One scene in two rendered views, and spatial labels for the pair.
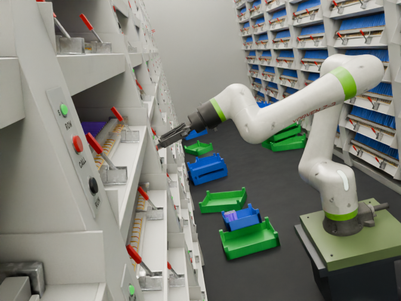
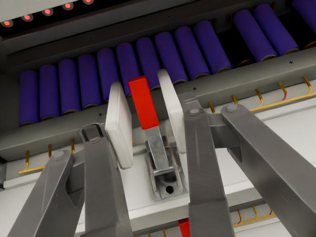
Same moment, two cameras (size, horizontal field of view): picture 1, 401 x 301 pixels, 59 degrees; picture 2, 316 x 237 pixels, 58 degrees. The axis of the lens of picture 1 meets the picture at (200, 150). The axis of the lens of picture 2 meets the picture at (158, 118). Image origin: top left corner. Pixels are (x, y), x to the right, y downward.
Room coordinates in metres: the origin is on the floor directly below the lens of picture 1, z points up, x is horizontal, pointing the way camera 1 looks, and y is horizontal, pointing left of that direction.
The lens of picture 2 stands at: (1.25, 0.02, 0.95)
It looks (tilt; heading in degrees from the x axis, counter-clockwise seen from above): 43 degrees down; 94
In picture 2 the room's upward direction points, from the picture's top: 17 degrees counter-clockwise
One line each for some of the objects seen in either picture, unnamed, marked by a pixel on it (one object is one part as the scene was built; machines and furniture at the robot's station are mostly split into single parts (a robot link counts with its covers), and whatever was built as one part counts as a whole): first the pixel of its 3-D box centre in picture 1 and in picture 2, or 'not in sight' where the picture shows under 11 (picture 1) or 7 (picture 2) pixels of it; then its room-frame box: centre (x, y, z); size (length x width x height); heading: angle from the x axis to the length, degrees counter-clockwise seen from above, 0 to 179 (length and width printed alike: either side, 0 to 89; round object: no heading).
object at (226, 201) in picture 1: (223, 199); not in sight; (2.33, -0.07, 0.04); 0.30 x 0.20 x 0.08; 67
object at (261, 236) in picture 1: (248, 237); not in sight; (1.77, -0.13, 0.04); 0.30 x 0.20 x 0.08; 91
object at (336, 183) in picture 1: (335, 189); not in sight; (1.22, -0.46, 0.48); 0.16 x 0.13 x 0.19; 7
